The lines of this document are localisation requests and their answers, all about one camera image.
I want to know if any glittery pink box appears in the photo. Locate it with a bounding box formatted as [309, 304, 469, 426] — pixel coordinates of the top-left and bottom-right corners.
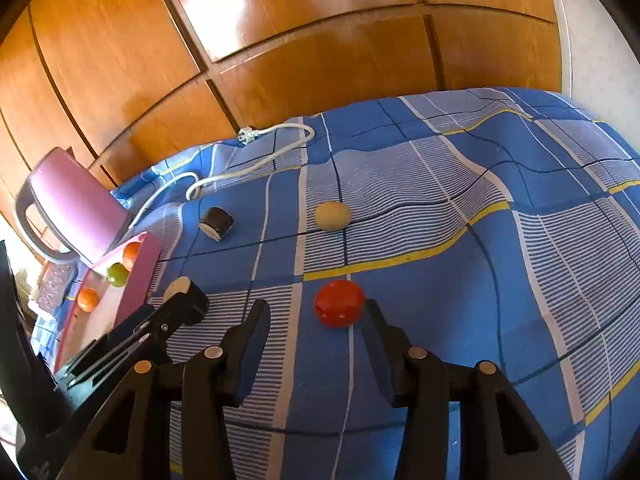
[34, 260, 78, 313]

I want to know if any cylindrical eggplant piece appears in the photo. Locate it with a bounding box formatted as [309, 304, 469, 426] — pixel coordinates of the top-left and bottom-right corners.
[163, 276, 210, 322]

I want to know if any wooden wardrobe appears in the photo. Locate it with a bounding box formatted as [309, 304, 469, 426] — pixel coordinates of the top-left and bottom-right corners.
[0, 0, 571, 231]

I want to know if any green tomato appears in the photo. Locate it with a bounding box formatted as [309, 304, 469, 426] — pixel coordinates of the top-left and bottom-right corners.
[106, 262, 130, 288]

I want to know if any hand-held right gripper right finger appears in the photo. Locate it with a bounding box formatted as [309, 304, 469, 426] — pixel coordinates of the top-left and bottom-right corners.
[362, 299, 573, 480]

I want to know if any pink electric kettle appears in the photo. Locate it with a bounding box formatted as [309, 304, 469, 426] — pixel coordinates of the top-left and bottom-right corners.
[14, 147, 132, 267]

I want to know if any small eggplant slice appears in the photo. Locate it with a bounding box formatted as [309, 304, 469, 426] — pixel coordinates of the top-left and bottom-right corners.
[199, 206, 235, 241]

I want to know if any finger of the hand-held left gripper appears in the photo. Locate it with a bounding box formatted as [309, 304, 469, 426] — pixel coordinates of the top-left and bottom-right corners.
[65, 302, 168, 373]
[55, 305, 201, 396]

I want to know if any small beige potato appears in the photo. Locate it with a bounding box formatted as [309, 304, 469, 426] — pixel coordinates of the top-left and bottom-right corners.
[314, 201, 352, 231]

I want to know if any white power cable with plug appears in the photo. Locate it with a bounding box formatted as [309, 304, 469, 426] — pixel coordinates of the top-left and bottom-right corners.
[122, 122, 317, 223]

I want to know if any red tomato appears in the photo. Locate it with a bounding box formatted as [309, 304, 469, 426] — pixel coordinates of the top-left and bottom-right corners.
[313, 280, 365, 329]

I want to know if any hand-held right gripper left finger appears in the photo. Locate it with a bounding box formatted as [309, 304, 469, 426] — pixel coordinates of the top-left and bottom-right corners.
[55, 299, 272, 480]

